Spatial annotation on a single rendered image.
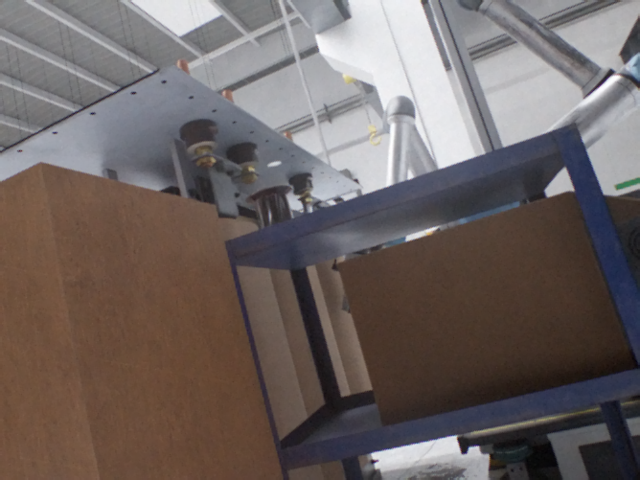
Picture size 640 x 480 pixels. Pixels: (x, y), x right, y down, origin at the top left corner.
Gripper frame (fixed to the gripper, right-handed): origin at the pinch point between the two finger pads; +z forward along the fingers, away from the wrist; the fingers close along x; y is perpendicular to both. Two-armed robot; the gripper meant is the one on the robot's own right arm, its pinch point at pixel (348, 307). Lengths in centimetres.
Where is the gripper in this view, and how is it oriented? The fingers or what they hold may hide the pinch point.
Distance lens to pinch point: 213.7
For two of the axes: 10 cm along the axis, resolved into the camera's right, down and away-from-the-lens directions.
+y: 9.5, 1.0, -2.8
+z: -1.6, 9.7, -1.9
